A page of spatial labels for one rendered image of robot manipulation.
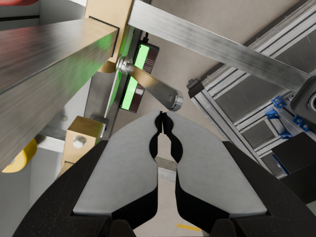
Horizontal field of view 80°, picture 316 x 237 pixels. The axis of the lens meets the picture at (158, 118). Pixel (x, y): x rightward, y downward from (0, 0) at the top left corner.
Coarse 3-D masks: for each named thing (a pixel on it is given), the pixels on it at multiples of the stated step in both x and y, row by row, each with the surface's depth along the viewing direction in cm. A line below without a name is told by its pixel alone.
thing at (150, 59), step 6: (150, 48) 41; (150, 54) 41; (156, 54) 41; (150, 60) 42; (144, 66) 43; (150, 66) 43; (138, 84) 45; (138, 90) 45; (138, 96) 46; (132, 102) 47; (138, 102) 47; (132, 108) 48
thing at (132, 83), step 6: (144, 48) 41; (138, 54) 41; (144, 54) 41; (138, 60) 42; (144, 60) 42; (138, 66) 43; (132, 78) 44; (132, 84) 45; (132, 90) 45; (126, 96) 46; (132, 96) 46; (126, 102) 47; (126, 108) 48
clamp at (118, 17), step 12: (96, 0) 22; (108, 0) 22; (120, 0) 22; (132, 0) 22; (96, 12) 22; (108, 12) 22; (120, 12) 22; (120, 24) 23; (120, 36) 24; (120, 48) 25; (108, 60) 25; (108, 72) 27
